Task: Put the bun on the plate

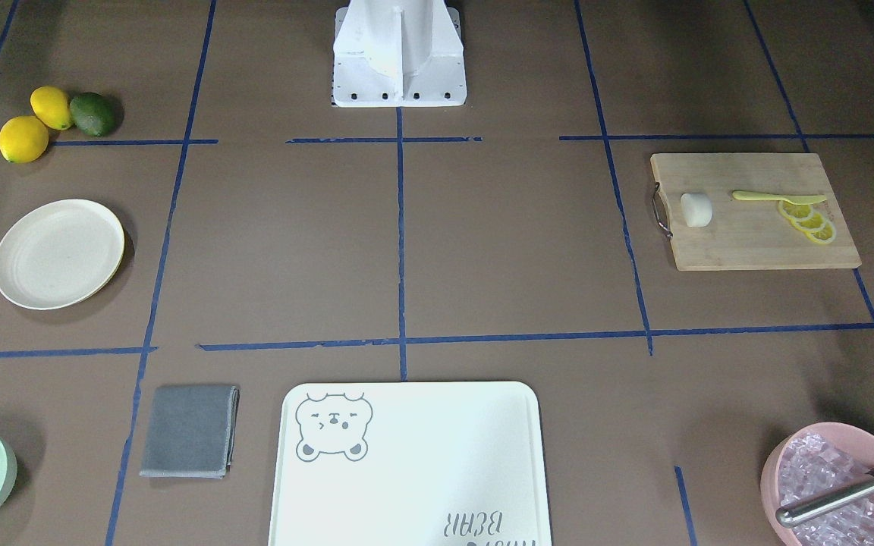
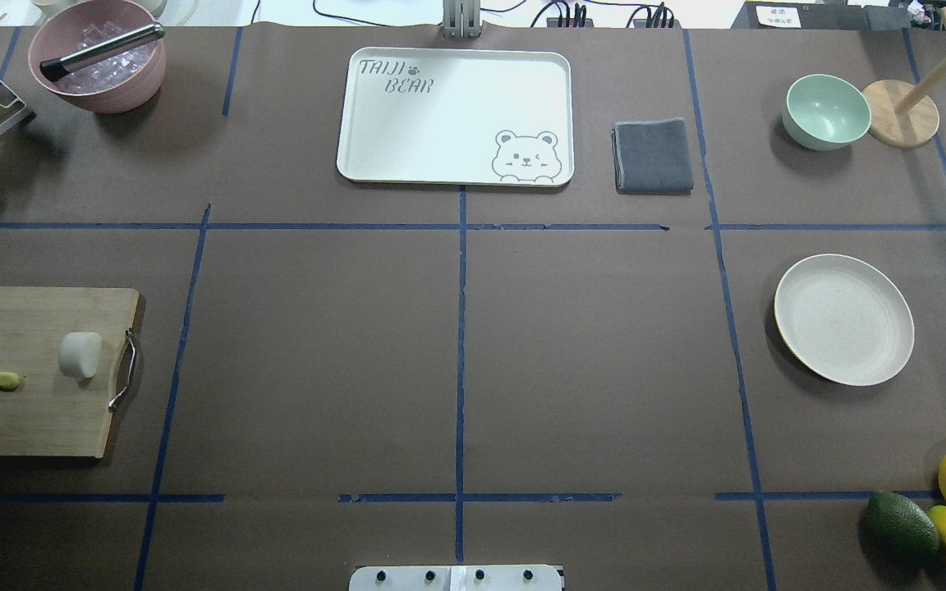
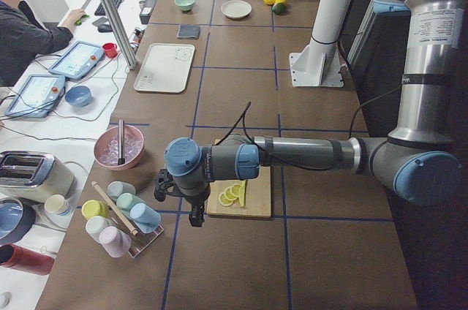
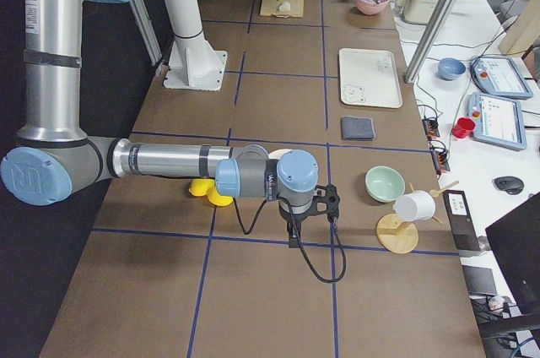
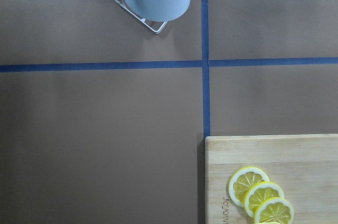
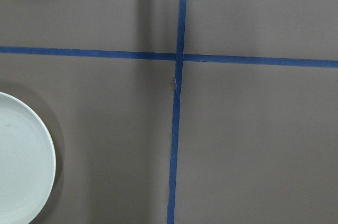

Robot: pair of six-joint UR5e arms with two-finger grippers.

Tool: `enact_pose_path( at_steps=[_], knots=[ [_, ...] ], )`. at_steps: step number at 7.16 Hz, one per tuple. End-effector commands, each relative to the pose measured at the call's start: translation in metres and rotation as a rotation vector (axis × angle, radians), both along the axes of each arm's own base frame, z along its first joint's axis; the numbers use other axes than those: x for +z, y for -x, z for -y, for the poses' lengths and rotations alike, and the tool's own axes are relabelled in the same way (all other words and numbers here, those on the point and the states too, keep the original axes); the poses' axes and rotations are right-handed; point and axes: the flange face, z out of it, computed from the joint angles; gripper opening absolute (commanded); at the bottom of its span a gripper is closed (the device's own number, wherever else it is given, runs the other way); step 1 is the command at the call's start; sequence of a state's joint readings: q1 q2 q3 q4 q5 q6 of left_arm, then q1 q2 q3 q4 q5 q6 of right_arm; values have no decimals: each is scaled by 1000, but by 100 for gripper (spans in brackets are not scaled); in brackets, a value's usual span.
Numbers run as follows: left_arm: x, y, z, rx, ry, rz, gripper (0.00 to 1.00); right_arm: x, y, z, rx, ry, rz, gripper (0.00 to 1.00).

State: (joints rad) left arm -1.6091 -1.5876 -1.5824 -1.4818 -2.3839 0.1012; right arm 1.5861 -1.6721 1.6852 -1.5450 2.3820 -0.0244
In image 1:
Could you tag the yellow lemon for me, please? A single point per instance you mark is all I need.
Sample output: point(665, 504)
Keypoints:
point(23, 139)
point(52, 107)

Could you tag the green avocado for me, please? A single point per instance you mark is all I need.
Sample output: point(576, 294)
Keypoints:
point(93, 114)

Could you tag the yellow lemon front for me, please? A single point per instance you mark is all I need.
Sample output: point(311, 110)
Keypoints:
point(23, 139)

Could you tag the pink bowl with ice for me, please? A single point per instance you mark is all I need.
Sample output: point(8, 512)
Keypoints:
point(810, 462)

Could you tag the grey folded cloth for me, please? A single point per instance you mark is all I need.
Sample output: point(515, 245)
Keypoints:
point(191, 431)

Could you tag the steel ice scoop handle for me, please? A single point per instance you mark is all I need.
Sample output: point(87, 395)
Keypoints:
point(829, 500)

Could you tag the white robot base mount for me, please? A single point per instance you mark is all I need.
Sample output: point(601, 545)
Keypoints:
point(392, 54)

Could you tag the yellow plastic knife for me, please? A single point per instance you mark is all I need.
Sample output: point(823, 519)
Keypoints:
point(749, 196)

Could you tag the cream round plate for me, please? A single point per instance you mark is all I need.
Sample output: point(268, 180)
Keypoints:
point(60, 254)

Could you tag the wooden cutting board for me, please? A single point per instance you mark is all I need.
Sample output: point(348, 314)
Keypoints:
point(749, 235)

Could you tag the yellow lemon back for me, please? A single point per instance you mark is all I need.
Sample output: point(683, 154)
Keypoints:
point(52, 107)

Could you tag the white bear tray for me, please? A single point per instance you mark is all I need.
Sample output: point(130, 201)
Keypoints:
point(410, 463)

